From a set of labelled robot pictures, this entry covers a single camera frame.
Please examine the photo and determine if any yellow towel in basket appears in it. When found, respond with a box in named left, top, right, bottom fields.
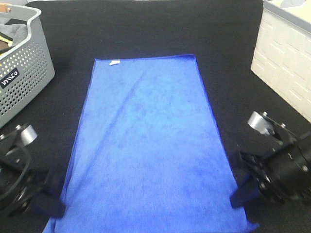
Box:
left=0, top=36, right=13, bottom=55

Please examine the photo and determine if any grey towel in basket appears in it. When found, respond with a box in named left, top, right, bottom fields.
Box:
left=0, top=24, right=28, bottom=46

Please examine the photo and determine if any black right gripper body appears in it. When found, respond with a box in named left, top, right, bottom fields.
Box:
left=237, top=116, right=311, bottom=204

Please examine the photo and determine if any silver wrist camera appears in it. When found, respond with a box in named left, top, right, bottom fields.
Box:
left=16, top=124, right=37, bottom=146
left=247, top=111, right=275, bottom=136

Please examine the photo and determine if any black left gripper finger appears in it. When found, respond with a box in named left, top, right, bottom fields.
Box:
left=30, top=192, right=66, bottom=218

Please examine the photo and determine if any white plastic storage bin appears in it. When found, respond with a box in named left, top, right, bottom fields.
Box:
left=251, top=0, right=311, bottom=121

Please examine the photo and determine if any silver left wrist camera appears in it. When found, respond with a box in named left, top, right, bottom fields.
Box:
left=16, top=124, right=37, bottom=146

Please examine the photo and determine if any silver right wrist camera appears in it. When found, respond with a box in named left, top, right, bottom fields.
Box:
left=247, top=111, right=275, bottom=136

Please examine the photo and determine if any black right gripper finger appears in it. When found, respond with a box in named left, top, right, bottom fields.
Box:
left=230, top=175, right=259, bottom=209

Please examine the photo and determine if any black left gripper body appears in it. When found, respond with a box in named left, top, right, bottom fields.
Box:
left=0, top=137, right=49, bottom=216

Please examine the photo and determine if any brown towel in basket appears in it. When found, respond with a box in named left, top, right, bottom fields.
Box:
left=0, top=41, right=10, bottom=54

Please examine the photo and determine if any grey perforated laundry basket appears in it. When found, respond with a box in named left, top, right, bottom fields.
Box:
left=0, top=3, right=55, bottom=126

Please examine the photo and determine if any blue microfiber towel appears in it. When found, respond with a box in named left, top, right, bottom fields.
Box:
left=44, top=55, right=258, bottom=233

